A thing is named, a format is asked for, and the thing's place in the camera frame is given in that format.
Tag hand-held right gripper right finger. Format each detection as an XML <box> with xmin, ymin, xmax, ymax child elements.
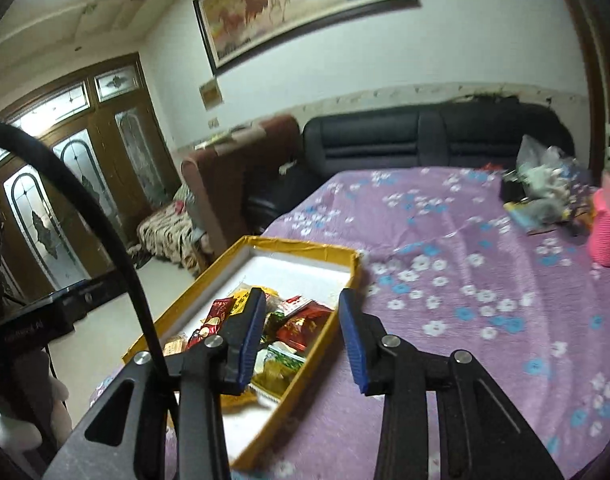
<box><xmin>337</xmin><ymin>287</ymin><xmax>566</xmax><ymax>480</ymax></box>

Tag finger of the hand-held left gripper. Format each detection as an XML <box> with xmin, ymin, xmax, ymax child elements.
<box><xmin>50</xmin><ymin>270</ymin><xmax>132</xmax><ymax>322</ymax></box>

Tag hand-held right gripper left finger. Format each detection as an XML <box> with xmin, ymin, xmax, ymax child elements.
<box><xmin>41</xmin><ymin>286</ymin><xmax>268</xmax><ymax>480</ymax></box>

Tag red picture-print snack packet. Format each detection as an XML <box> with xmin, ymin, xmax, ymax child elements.
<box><xmin>192</xmin><ymin>297</ymin><xmax>236</xmax><ymax>348</ymax></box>

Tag long yellow snack packet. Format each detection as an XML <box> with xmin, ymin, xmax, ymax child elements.
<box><xmin>232</xmin><ymin>284</ymin><xmax>280</xmax><ymax>312</ymax></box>

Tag red gold-print snack packet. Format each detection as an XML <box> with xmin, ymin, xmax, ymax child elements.
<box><xmin>275</xmin><ymin>305</ymin><xmax>333</xmax><ymax>348</ymax></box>

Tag yellow square cracker packet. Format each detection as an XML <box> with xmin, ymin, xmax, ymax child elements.
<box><xmin>220</xmin><ymin>390</ymin><xmax>258</xmax><ymax>411</ymax></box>

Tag beige cracker packet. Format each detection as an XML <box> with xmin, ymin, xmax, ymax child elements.
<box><xmin>162</xmin><ymin>332</ymin><xmax>190</xmax><ymax>357</ymax></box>

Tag yellow-edged white foam box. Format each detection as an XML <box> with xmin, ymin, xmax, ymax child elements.
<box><xmin>122</xmin><ymin>235</ymin><xmax>362</xmax><ymax>471</ymax></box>

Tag person's left hand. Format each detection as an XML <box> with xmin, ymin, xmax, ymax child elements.
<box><xmin>0</xmin><ymin>350</ymin><xmax>72</xmax><ymax>456</ymax></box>

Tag leaf-patterned blanket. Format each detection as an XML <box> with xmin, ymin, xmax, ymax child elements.
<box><xmin>137</xmin><ymin>182</ymin><xmax>210</xmax><ymax>276</ymax></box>

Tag purple floral tablecloth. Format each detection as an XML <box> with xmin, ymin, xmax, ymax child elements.
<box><xmin>90</xmin><ymin>167</ymin><xmax>610</xmax><ymax>480</ymax></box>

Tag wooden glass-panel doors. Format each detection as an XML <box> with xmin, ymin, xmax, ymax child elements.
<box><xmin>0</xmin><ymin>52</ymin><xmax>182</xmax><ymax>306</ymax></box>

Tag brown armchair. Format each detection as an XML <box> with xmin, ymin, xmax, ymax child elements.
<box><xmin>181</xmin><ymin>115</ymin><xmax>302</xmax><ymax>271</ymax></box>

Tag papers on armchair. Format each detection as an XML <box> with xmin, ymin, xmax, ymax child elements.
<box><xmin>195</xmin><ymin>132</ymin><xmax>236</xmax><ymax>151</ymax></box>

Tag black leather sofa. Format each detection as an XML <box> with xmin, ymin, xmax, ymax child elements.
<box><xmin>245</xmin><ymin>95</ymin><xmax>576</xmax><ymax>221</ymax></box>

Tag small black box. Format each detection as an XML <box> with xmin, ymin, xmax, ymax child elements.
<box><xmin>500</xmin><ymin>170</ymin><xmax>528</xmax><ymax>203</ymax></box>

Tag clear plastic bag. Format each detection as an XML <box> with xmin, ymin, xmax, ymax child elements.
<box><xmin>515</xmin><ymin>135</ymin><xmax>586</xmax><ymax>201</ymax></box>

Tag pink ribbed cup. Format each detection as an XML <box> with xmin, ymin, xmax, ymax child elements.
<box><xmin>587</xmin><ymin>162</ymin><xmax>610</xmax><ymax>268</ymax></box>

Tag framed horse painting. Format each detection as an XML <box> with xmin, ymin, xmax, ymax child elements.
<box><xmin>192</xmin><ymin>0</ymin><xmax>420</xmax><ymax>78</ymax></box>

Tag black cable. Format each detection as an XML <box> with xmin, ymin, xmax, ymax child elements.
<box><xmin>0</xmin><ymin>116</ymin><xmax>180</xmax><ymax>421</ymax></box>

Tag tan wall plaque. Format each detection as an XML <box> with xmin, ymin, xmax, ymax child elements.
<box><xmin>200</xmin><ymin>79</ymin><xmax>222</xmax><ymax>110</ymax></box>

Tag wooden door frame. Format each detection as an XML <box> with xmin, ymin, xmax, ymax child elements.
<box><xmin>550</xmin><ymin>0</ymin><xmax>610</xmax><ymax>186</ymax></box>

